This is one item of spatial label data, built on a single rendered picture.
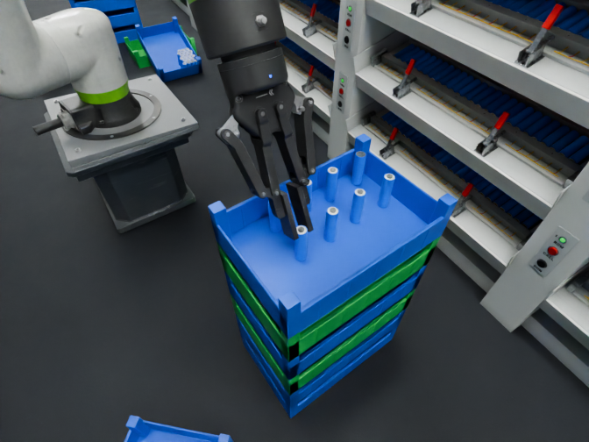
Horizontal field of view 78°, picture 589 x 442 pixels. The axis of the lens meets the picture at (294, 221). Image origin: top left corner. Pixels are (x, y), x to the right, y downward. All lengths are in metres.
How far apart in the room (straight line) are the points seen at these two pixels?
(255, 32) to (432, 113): 0.64
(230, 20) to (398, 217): 0.39
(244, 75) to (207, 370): 0.69
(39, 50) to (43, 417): 0.75
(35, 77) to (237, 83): 0.60
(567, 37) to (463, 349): 0.67
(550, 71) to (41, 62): 0.95
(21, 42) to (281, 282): 0.66
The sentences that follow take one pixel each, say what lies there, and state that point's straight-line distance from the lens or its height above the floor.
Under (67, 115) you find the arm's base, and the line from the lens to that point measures 1.07.
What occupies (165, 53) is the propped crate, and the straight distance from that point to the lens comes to 2.05.
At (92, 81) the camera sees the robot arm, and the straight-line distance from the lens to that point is 1.03.
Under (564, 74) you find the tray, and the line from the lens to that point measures 0.79.
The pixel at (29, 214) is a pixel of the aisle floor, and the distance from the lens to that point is 1.43.
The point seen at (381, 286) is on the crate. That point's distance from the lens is 0.59.
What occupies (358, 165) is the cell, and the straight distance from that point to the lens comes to 0.64.
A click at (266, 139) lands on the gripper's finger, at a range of 0.44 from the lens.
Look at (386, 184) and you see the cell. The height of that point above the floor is 0.46.
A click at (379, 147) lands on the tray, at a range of 1.16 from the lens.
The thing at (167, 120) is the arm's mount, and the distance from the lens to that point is 1.06.
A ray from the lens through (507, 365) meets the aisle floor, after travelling 1.03.
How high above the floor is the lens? 0.86
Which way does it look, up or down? 49 degrees down
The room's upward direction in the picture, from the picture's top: straight up
